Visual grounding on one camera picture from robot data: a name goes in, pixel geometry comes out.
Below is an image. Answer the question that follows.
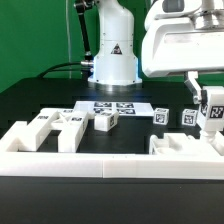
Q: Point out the white chair back part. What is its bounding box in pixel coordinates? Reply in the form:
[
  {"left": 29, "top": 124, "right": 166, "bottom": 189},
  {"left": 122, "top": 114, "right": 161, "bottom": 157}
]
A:
[{"left": 13, "top": 107, "right": 64, "bottom": 152}]

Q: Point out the white chair back bar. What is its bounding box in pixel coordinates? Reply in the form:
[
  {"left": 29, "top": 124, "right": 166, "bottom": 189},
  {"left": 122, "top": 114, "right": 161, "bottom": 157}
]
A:
[{"left": 58, "top": 111, "right": 88, "bottom": 153}]

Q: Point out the white tag sheet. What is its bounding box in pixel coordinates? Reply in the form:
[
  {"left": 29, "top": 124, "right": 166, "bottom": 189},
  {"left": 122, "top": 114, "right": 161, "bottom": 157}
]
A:
[{"left": 74, "top": 101, "right": 154, "bottom": 117}]

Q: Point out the white U-shaped fence frame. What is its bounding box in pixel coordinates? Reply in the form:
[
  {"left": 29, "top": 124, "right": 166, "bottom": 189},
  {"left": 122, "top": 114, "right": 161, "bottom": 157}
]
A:
[{"left": 0, "top": 121, "right": 224, "bottom": 180}]

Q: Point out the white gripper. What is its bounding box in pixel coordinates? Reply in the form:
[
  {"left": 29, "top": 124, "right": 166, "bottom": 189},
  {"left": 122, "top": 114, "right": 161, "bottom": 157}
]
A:
[{"left": 141, "top": 17, "right": 224, "bottom": 104}]

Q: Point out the black cable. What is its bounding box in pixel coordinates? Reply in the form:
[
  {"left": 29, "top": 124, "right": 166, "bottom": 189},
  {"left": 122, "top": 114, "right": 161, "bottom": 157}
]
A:
[{"left": 36, "top": 61, "right": 92, "bottom": 79}]

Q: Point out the black camera stand pole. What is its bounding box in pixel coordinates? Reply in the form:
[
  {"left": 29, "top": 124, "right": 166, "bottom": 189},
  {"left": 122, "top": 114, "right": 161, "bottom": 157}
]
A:
[{"left": 74, "top": 0, "right": 94, "bottom": 66}]

